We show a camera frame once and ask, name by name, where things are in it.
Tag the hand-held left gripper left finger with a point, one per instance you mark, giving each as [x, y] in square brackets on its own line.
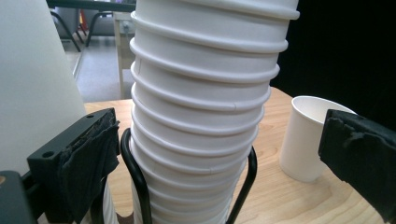
[77, 161]

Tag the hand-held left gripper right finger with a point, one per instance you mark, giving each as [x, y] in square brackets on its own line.
[361, 149]

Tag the single white paper cup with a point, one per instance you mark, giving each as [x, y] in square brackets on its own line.
[299, 146]

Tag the short stack of paper cups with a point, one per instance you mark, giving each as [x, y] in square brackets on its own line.
[31, 77]

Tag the tall stack of paper cups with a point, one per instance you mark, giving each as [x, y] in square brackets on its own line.
[202, 93]

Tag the black curtain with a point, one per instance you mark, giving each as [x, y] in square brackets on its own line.
[342, 46]

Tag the white desk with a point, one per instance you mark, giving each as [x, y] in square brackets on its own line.
[123, 62]

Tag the black metal chair frame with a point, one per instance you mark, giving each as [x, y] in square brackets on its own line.
[93, 28]
[67, 29]

